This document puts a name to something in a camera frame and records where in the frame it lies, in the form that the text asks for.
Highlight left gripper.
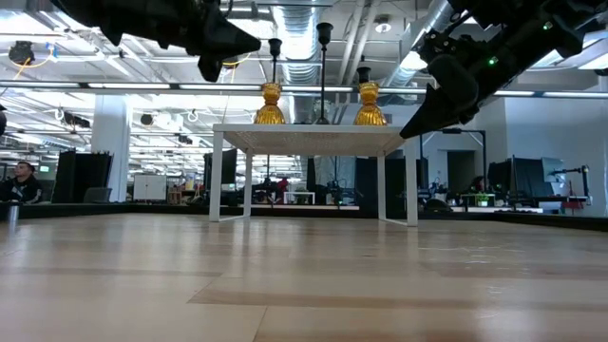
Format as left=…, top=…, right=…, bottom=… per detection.
left=187, top=0, right=261, bottom=83

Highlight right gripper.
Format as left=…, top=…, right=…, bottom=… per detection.
left=400, top=18, right=528, bottom=140

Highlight amber glass candle holder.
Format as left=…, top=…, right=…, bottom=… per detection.
left=254, top=83, right=287, bottom=125
left=352, top=81, right=389, bottom=126

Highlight clear glass candle holder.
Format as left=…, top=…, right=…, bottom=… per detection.
left=308, top=98, right=334, bottom=125

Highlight black monitor panels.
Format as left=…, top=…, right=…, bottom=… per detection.
left=487, top=157, right=545, bottom=200

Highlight long ceiling light strip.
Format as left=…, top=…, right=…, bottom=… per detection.
left=0, top=80, right=608, bottom=99

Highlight white perforated metal shelf riser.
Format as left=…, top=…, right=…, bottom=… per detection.
left=208, top=123, right=420, bottom=228

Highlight small white table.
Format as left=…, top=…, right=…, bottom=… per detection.
left=283, top=190, right=316, bottom=205

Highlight white building column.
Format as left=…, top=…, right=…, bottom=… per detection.
left=92, top=94, right=132, bottom=203

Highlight white cabinet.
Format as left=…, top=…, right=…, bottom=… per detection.
left=132, top=174, right=168, bottom=201

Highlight black room partition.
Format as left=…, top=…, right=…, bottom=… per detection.
left=51, top=150, right=114, bottom=204

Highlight black ceiling box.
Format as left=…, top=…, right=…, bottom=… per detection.
left=8, top=40, right=37, bottom=67

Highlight person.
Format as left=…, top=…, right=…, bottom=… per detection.
left=0, top=161, right=44, bottom=205

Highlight silver ventilation duct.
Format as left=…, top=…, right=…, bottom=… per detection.
left=273, top=0, right=329, bottom=124

